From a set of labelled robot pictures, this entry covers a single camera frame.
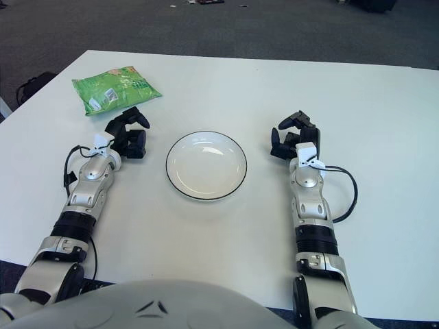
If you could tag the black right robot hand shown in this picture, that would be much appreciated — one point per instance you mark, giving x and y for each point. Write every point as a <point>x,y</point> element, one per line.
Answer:
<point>291,140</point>

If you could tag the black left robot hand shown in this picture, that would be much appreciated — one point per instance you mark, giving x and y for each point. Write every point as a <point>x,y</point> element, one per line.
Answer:
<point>132,142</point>

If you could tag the green snack bag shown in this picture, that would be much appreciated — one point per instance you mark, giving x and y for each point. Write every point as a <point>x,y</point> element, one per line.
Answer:
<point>115,90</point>

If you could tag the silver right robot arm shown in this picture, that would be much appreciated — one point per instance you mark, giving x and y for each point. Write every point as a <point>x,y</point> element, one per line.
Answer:
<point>313,219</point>

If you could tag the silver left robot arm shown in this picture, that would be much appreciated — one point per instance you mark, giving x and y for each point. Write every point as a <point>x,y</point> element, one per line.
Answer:
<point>82,186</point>

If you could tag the white plate black rim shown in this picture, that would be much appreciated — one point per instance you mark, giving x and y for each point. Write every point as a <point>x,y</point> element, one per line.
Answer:
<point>205,168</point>

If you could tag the black backpack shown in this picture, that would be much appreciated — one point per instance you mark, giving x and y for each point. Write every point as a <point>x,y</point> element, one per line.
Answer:
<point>34,87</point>

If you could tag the white table leg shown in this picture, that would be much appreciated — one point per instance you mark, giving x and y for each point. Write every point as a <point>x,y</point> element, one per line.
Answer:
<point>4,108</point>

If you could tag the dark object on floor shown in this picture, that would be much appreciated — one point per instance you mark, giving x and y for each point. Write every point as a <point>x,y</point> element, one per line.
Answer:
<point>375,4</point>

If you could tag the grey robot torso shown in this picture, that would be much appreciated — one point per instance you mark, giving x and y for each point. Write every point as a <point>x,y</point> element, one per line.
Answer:
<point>154,308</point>

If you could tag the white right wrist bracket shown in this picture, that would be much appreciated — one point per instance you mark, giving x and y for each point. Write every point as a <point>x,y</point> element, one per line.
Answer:
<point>306,152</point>

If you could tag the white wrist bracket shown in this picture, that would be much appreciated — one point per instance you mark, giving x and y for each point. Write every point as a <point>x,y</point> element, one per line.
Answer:
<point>306,152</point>
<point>102,142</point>

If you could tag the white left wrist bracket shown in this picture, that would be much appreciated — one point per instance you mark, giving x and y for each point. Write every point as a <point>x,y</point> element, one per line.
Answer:
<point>102,142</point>

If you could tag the black waist bracket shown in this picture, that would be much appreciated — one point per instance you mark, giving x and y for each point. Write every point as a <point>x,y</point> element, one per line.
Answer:
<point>94,286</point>

